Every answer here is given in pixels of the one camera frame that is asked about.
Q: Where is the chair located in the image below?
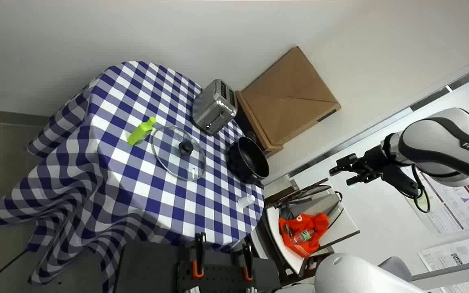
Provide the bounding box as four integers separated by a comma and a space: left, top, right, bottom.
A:
255, 178, 361, 285

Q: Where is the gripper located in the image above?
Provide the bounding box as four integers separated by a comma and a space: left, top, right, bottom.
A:
329, 144, 399, 187

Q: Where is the poster with charts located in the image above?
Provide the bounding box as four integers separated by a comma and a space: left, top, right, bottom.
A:
405, 170, 469, 235

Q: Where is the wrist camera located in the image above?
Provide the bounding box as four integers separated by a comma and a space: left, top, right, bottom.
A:
381, 164, 421, 199

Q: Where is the cardboard box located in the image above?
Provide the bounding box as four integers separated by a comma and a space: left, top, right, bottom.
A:
234, 46, 342, 158

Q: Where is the poster with text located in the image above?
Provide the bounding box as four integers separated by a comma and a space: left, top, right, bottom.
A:
417, 232, 469, 293

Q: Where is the orange plastic bag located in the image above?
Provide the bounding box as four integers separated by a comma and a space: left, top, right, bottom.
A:
278, 212, 330, 258

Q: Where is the clear plastic bottle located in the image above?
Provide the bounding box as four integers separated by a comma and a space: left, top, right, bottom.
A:
290, 230, 316, 245

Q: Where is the blue white checked tablecloth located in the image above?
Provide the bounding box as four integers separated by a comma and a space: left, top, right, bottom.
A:
0, 61, 265, 293

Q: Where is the black orange clamp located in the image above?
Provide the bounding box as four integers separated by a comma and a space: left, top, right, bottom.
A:
191, 232, 207, 280
242, 242, 256, 282

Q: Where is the green plastic bottle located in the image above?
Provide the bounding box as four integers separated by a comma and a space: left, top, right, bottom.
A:
127, 117, 157, 146

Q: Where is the glass lid with black knob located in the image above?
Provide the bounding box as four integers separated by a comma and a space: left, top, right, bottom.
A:
150, 125, 207, 181

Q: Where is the silver toaster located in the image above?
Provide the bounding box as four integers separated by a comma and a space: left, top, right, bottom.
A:
192, 79, 238, 136

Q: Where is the black pot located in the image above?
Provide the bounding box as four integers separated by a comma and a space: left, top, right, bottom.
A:
226, 136, 270, 188

